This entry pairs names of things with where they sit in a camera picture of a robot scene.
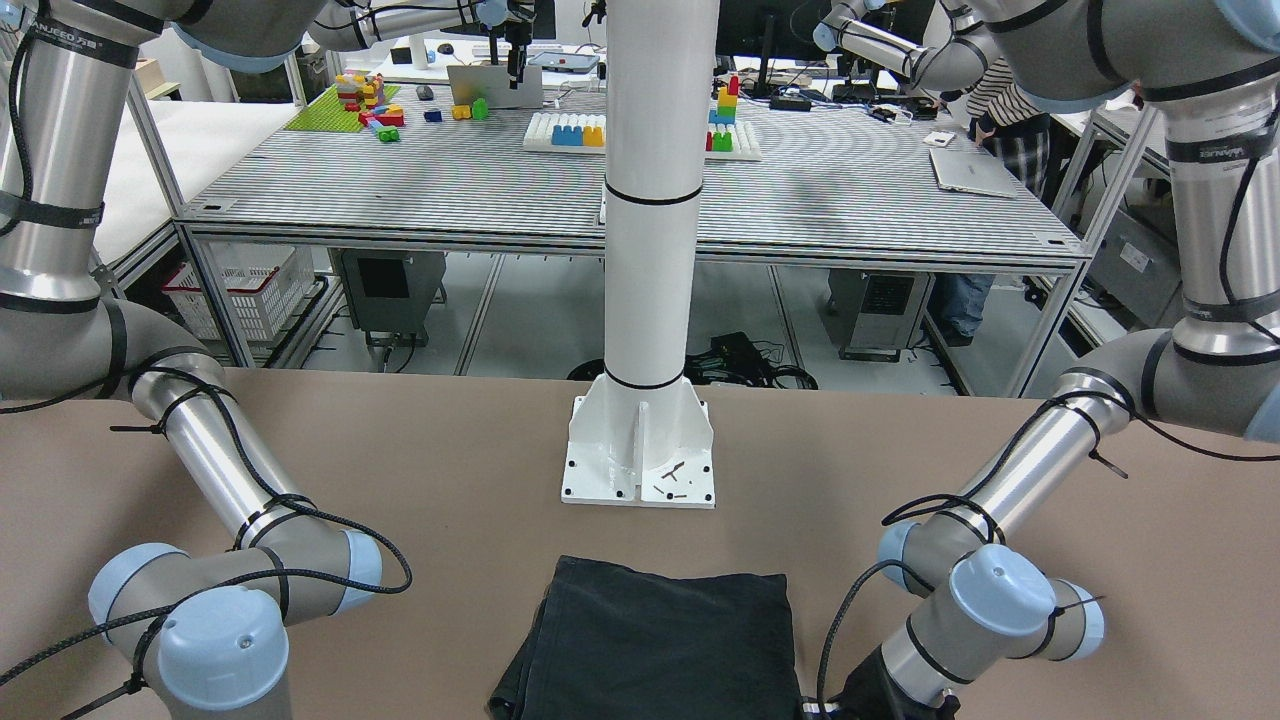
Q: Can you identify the grey slatted work table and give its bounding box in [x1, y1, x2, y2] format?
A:
[180, 101, 1089, 397]

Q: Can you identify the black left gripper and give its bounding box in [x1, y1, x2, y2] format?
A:
[829, 648, 961, 719]

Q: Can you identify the silver closed laptop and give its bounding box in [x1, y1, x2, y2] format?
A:
[929, 149, 1018, 199]

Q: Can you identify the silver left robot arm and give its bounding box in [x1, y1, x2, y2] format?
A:
[814, 1, 1277, 719]

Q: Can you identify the white plastic basket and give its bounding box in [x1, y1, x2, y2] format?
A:
[163, 243, 314, 343]

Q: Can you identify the white block tray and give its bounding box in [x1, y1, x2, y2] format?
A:
[522, 111, 764, 161]

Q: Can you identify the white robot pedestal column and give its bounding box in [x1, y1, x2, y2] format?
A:
[561, 1, 719, 509]

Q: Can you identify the person in plaid shirt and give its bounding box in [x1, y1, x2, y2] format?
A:
[929, 58, 1051, 347]

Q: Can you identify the green lego baseplate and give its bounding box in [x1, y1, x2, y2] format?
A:
[283, 85, 406, 133]

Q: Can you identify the black graphic t-shirt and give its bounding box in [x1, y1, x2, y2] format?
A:
[488, 556, 803, 719]

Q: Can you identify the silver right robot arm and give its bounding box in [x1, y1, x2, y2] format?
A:
[3, 1, 408, 719]

